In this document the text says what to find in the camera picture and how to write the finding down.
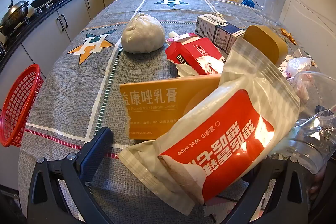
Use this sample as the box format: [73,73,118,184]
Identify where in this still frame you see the orange candy wrapper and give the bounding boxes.
[280,28,297,45]

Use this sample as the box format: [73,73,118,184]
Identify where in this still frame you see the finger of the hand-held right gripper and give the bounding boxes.
[315,105,336,119]

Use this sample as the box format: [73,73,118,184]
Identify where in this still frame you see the clear plastic pitcher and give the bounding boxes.
[253,0,288,26]

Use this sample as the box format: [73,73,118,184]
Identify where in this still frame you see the tan rounded container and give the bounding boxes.
[243,25,288,67]

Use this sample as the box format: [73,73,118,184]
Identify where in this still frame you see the clear plastic bag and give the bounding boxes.
[289,71,336,174]

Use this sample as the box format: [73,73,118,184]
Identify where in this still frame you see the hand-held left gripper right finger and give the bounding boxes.
[226,156,311,224]

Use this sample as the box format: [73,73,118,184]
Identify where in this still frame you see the pink crumpled plastic bag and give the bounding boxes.
[286,57,313,102]

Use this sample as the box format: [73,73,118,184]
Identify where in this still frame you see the white red wet wipe packet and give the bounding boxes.
[117,36,305,216]

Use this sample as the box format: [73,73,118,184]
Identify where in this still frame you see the person's right hand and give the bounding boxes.
[308,173,326,201]

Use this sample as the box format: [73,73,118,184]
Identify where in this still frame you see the red torn carton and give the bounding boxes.
[165,33,226,77]

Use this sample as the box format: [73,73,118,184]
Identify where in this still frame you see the red plastic basket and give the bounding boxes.
[0,64,45,148]

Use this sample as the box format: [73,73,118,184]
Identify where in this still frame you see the grey cloth bundle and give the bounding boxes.
[121,13,165,54]

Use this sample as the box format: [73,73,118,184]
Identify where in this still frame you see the grey star-print tablecloth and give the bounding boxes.
[18,0,336,224]

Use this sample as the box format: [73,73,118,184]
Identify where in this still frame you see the yellow ointment box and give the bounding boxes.
[119,74,222,141]

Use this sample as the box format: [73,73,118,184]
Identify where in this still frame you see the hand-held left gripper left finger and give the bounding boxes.
[26,127,114,224]

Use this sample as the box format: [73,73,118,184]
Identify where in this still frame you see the silver lidded wok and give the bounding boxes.
[0,0,30,36]

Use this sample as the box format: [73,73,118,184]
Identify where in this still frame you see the cream kitchen cabinets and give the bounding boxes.
[0,0,227,114]

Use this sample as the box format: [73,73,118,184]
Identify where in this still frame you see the white and blue box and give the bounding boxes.
[195,14,246,55]

